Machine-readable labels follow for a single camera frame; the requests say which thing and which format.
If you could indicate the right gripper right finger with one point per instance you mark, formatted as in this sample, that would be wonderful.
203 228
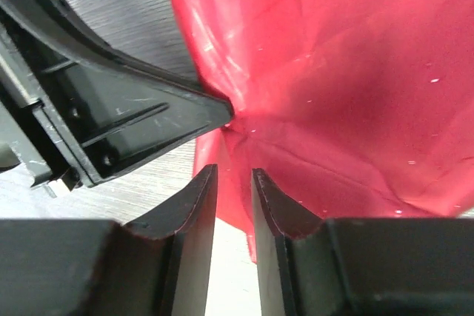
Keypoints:
308 265

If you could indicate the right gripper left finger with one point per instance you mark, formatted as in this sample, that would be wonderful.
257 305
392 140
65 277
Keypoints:
157 264

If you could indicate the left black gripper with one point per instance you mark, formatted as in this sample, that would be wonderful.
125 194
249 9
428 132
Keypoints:
77 111

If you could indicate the red wrapping paper sheet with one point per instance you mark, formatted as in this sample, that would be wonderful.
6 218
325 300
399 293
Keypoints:
354 108

